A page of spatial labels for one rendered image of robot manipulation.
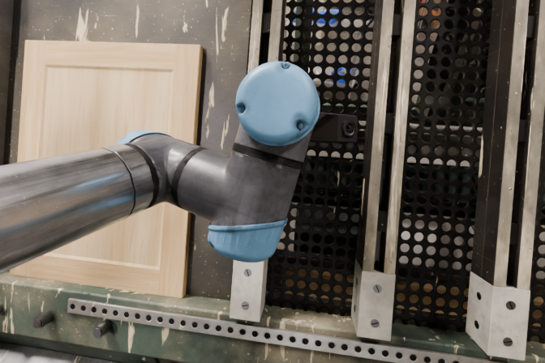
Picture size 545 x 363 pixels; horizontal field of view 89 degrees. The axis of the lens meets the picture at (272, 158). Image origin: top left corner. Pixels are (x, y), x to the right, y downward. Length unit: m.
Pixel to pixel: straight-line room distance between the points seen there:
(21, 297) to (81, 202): 0.65
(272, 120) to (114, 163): 0.15
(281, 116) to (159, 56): 0.51
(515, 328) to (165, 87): 0.82
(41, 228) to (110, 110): 0.52
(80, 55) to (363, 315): 0.83
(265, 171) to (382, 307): 0.43
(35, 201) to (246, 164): 0.16
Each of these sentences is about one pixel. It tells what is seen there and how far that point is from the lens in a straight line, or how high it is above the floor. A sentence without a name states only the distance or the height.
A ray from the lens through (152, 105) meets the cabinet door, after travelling 0.70.
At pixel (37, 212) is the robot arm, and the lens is 0.26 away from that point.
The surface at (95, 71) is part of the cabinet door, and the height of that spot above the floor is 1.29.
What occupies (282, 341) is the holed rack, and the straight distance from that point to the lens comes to 0.67.
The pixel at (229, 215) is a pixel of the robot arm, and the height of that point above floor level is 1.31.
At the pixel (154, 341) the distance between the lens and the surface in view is 0.76.
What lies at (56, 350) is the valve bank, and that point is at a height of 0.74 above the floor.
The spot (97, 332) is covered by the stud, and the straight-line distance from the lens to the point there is 0.77.
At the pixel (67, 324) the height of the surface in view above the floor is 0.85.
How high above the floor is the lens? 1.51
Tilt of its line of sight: 37 degrees down
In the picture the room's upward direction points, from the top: 1 degrees counter-clockwise
